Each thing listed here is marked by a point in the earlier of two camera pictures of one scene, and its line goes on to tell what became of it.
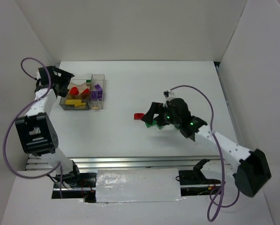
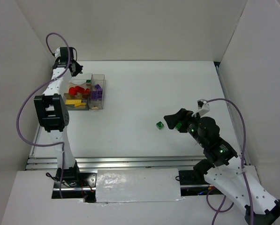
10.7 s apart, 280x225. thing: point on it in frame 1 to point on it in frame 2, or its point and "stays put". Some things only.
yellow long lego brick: x=77 y=102 stays put
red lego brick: x=138 y=116 to x=79 y=89
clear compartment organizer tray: x=78 y=96 stays put
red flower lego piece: x=74 y=91 stays put
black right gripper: x=159 y=111 to x=185 y=122
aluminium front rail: x=129 y=163 stays put
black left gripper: x=59 y=78 to x=74 y=67
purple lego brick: x=94 y=95 stays put
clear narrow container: x=97 y=93 stays put
